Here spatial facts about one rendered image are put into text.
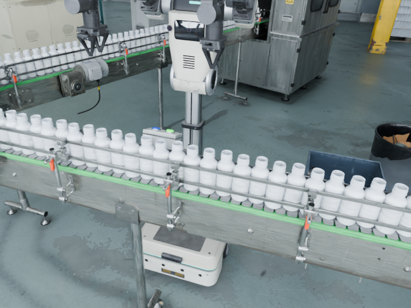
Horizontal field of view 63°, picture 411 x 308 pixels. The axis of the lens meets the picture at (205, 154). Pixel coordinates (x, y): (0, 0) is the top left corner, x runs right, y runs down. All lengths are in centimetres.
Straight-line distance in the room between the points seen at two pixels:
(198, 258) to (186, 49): 113
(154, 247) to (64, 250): 70
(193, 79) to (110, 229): 135
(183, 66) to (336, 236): 102
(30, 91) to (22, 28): 259
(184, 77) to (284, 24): 312
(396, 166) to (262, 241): 171
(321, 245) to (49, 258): 178
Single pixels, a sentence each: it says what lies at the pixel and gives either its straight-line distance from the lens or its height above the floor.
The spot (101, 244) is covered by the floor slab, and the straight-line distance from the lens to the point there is 248.
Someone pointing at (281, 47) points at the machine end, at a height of 72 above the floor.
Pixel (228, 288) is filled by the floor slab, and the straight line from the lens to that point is 219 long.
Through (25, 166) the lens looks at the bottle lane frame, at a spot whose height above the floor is 96.
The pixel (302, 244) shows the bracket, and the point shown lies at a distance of 113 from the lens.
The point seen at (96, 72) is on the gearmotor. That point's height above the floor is 99.
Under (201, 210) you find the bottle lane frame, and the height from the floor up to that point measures 95.
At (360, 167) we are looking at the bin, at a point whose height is 91.
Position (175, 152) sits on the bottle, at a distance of 116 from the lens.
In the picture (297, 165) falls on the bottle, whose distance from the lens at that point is 112.
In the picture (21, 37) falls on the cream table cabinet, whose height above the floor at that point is 75.
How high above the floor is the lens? 172
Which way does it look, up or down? 31 degrees down
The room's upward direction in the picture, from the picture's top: 3 degrees clockwise
